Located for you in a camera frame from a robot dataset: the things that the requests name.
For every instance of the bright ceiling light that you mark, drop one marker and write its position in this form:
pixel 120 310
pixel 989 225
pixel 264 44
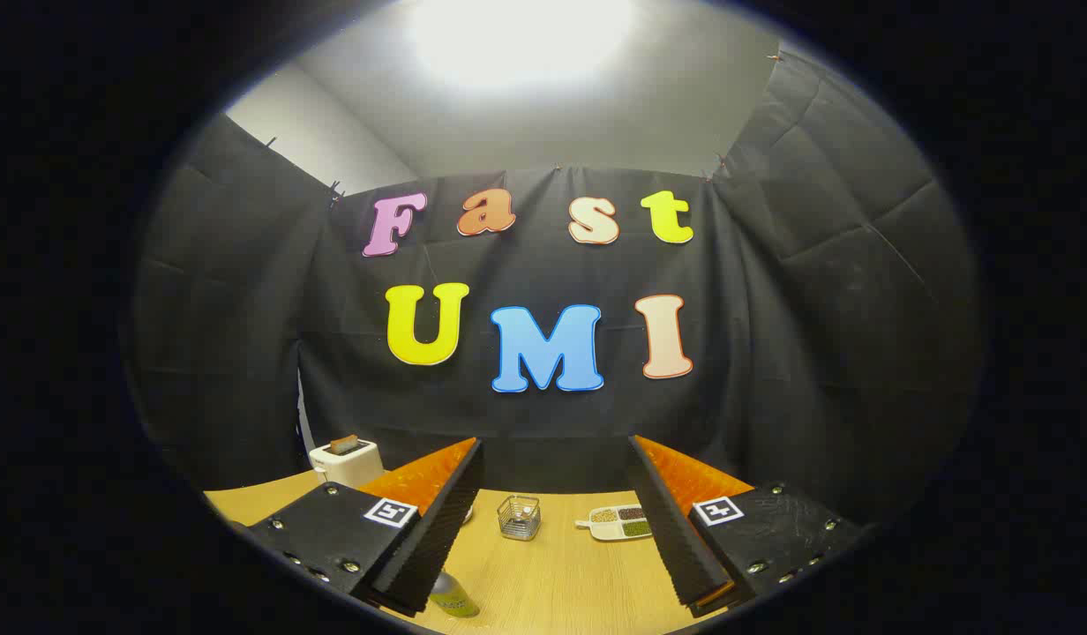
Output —
pixel 521 40

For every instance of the black backdrop cloth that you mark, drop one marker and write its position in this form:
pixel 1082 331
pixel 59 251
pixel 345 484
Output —
pixel 543 423

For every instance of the white divided grain plate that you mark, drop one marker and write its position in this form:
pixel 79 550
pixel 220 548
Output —
pixel 616 525

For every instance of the small white toaster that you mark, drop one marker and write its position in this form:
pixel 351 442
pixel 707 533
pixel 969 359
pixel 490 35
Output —
pixel 354 466

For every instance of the wooden table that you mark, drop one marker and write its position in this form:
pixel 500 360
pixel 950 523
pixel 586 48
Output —
pixel 561 573

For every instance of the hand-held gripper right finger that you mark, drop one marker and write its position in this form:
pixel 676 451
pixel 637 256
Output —
pixel 676 538

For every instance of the silver bottle green label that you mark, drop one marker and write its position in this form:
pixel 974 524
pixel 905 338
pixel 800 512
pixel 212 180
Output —
pixel 455 600

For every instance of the brown toast slice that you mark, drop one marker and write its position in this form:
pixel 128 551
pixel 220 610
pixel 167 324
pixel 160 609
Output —
pixel 344 444

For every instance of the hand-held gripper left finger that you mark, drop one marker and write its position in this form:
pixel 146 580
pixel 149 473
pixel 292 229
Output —
pixel 438 538

